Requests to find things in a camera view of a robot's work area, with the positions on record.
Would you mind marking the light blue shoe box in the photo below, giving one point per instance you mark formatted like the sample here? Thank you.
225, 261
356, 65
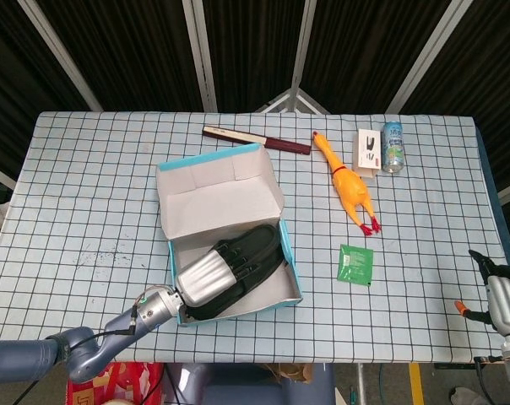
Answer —
217, 198

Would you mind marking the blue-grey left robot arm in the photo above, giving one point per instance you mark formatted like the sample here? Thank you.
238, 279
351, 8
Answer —
27, 354

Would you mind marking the dark red folded fan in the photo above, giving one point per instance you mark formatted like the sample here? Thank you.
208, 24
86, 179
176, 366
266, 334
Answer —
280, 144

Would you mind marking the black slipper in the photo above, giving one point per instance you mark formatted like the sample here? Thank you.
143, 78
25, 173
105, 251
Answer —
259, 236
281, 259

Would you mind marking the green sachet packet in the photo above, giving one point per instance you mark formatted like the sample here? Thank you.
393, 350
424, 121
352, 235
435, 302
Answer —
355, 263

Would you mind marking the grey metal table leg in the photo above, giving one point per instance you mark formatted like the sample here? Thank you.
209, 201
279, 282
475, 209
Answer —
360, 384

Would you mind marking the red patterned bag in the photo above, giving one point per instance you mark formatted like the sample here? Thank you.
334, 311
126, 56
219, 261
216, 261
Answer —
124, 379

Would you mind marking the brown paper bag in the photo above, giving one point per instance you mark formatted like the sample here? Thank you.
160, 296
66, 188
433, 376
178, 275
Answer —
289, 371

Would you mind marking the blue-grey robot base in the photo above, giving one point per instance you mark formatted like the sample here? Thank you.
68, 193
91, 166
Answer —
246, 388

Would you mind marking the yellow rubber chicken toy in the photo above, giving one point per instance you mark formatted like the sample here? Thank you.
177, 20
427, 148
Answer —
350, 185

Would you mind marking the small white carton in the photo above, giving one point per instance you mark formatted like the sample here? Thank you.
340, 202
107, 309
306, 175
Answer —
368, 152

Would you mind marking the white metal frame brace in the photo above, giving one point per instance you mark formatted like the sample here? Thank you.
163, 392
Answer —
293, 99

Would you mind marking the plastic water bottle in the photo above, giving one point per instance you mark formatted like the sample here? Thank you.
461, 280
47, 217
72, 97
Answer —
393, 147

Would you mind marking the grey sneaker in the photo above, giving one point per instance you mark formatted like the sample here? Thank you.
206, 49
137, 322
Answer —
466, 396

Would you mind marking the black pleated curtain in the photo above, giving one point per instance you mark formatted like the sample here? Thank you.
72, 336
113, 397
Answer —
132, 42

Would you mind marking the table with checkered tablecloth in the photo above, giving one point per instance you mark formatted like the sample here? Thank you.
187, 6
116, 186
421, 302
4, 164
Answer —
90, 169

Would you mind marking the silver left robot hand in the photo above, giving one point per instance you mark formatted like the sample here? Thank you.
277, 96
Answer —
204, 278

